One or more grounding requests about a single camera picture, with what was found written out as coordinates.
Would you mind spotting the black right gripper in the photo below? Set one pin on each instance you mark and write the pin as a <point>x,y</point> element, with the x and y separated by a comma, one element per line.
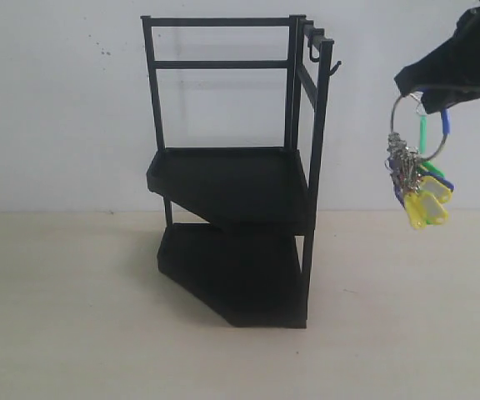
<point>453,74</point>

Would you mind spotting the black metal two-tier rack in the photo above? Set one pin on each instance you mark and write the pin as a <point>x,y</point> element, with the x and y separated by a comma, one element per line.
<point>240,221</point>

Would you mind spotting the colourful key tag bunch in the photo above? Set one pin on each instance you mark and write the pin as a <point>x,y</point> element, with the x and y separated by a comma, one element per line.
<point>421,189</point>

